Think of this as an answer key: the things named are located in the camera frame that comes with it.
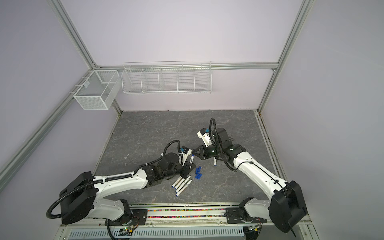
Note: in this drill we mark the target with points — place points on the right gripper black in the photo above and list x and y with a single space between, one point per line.
204 150

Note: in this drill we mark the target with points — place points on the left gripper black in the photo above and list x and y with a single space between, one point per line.
187 169

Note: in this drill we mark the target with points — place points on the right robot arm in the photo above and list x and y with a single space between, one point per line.
285 206

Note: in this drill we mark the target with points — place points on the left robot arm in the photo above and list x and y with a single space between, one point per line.
87 195

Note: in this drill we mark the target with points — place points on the white mesh box basket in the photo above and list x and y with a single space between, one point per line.
99 90

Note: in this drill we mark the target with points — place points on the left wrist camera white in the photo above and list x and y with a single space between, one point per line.
185 153

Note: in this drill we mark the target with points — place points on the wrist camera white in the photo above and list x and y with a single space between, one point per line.
185 153
204 134

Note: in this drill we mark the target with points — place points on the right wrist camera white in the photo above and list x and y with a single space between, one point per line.
204 134

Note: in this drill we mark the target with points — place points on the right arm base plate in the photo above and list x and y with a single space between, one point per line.
239 216

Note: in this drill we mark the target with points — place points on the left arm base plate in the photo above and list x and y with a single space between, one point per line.
138 217

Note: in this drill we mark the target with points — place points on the white wire shelf basket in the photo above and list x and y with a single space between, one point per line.
167 77

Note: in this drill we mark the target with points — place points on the white vented cable duct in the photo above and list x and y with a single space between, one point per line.
157 233

